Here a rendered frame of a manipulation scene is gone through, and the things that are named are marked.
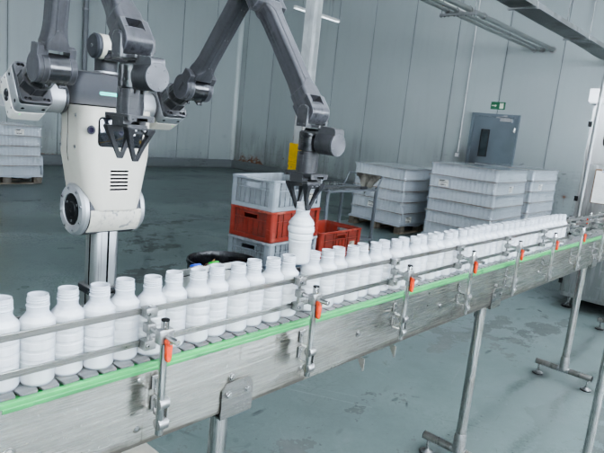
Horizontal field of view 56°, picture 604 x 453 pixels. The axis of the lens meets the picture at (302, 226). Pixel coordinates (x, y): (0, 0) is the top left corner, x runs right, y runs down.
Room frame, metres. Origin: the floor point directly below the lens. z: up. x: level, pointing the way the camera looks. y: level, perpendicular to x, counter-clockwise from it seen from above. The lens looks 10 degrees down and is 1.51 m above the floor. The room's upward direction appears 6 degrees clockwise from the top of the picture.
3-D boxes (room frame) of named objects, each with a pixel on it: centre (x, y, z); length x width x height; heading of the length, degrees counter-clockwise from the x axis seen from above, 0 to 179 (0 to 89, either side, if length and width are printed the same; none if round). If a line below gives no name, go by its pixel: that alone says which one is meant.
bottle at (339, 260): (1.61, -0.11, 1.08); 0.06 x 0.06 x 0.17
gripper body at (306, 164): (1.49, 0.00, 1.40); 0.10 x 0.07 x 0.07; 49
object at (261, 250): (4.19, 0.20, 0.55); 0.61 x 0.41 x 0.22; 146
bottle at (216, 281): (1.27, 0.19, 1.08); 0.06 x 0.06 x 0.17
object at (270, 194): (4.20, 0.21, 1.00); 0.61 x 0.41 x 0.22; 146
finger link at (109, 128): (1.26, 0.41, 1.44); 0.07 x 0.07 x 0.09; 49
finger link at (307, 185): (1.49, 0.00, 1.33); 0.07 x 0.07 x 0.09; 49
